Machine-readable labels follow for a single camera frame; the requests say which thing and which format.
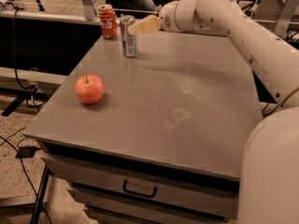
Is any black floor cable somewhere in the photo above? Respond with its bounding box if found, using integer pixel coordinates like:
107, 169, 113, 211
0, 126, 54, 224

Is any red coca-cola can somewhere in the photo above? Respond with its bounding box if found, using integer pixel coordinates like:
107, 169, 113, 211
98, 5, 117, 39

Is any black drawer handle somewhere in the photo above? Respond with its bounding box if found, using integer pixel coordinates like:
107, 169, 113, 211
122, 180, 158, 199

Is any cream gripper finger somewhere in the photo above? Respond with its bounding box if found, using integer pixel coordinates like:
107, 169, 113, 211
128, 15, 161, 35

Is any silver redbull can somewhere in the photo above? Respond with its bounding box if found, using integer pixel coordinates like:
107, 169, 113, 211
120, 15, 136, 57

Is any black hanging cable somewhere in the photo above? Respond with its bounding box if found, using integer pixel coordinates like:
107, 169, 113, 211
11, 7, 48, 109

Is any red apple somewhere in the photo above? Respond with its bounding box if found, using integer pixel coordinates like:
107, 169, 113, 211
74, 74, 105, 105

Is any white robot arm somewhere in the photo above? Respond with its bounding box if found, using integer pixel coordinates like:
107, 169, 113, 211
129, 0, 299, 224

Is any black power adapter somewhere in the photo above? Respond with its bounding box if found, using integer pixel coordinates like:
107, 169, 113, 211
16, 147, 37, 159

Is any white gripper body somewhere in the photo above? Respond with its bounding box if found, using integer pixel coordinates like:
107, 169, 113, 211
159, 2, 178, 32

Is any grey drawer cabinet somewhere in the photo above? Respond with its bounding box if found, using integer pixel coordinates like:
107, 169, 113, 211
25, 32, 262, 224

